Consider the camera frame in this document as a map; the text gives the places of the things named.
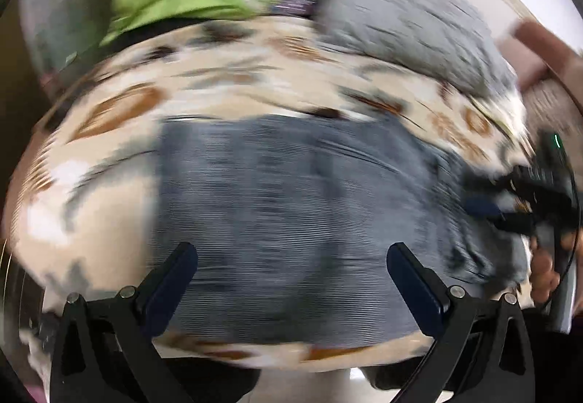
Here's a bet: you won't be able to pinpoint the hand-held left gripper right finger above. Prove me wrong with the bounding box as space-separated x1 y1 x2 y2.
386 242 538 403

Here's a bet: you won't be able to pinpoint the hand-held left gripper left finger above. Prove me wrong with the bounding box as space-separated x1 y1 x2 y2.
49 242 199 403

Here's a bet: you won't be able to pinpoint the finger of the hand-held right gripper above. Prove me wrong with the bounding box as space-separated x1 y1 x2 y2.
463 196 540 236
467 173 540 202

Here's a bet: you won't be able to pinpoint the grey denim pants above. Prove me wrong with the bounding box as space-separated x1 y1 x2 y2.
152 112 531 348

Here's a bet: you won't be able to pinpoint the person's right hand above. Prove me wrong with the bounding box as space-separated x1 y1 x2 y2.
528 231 578 304

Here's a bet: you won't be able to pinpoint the white crumpled cloth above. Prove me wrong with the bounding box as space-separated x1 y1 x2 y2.
489 89 533 144

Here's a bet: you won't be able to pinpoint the pink upholstered headboard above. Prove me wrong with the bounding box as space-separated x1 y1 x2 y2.
496 17 583 90

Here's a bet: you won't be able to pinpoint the leaf print bedsheet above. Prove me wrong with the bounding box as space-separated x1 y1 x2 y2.
0 13 540 374

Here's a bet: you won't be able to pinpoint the grey quilted pillow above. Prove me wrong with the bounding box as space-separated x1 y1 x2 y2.
313 0 521 99

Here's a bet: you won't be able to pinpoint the purple cloth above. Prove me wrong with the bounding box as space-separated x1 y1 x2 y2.
270 0 320 17

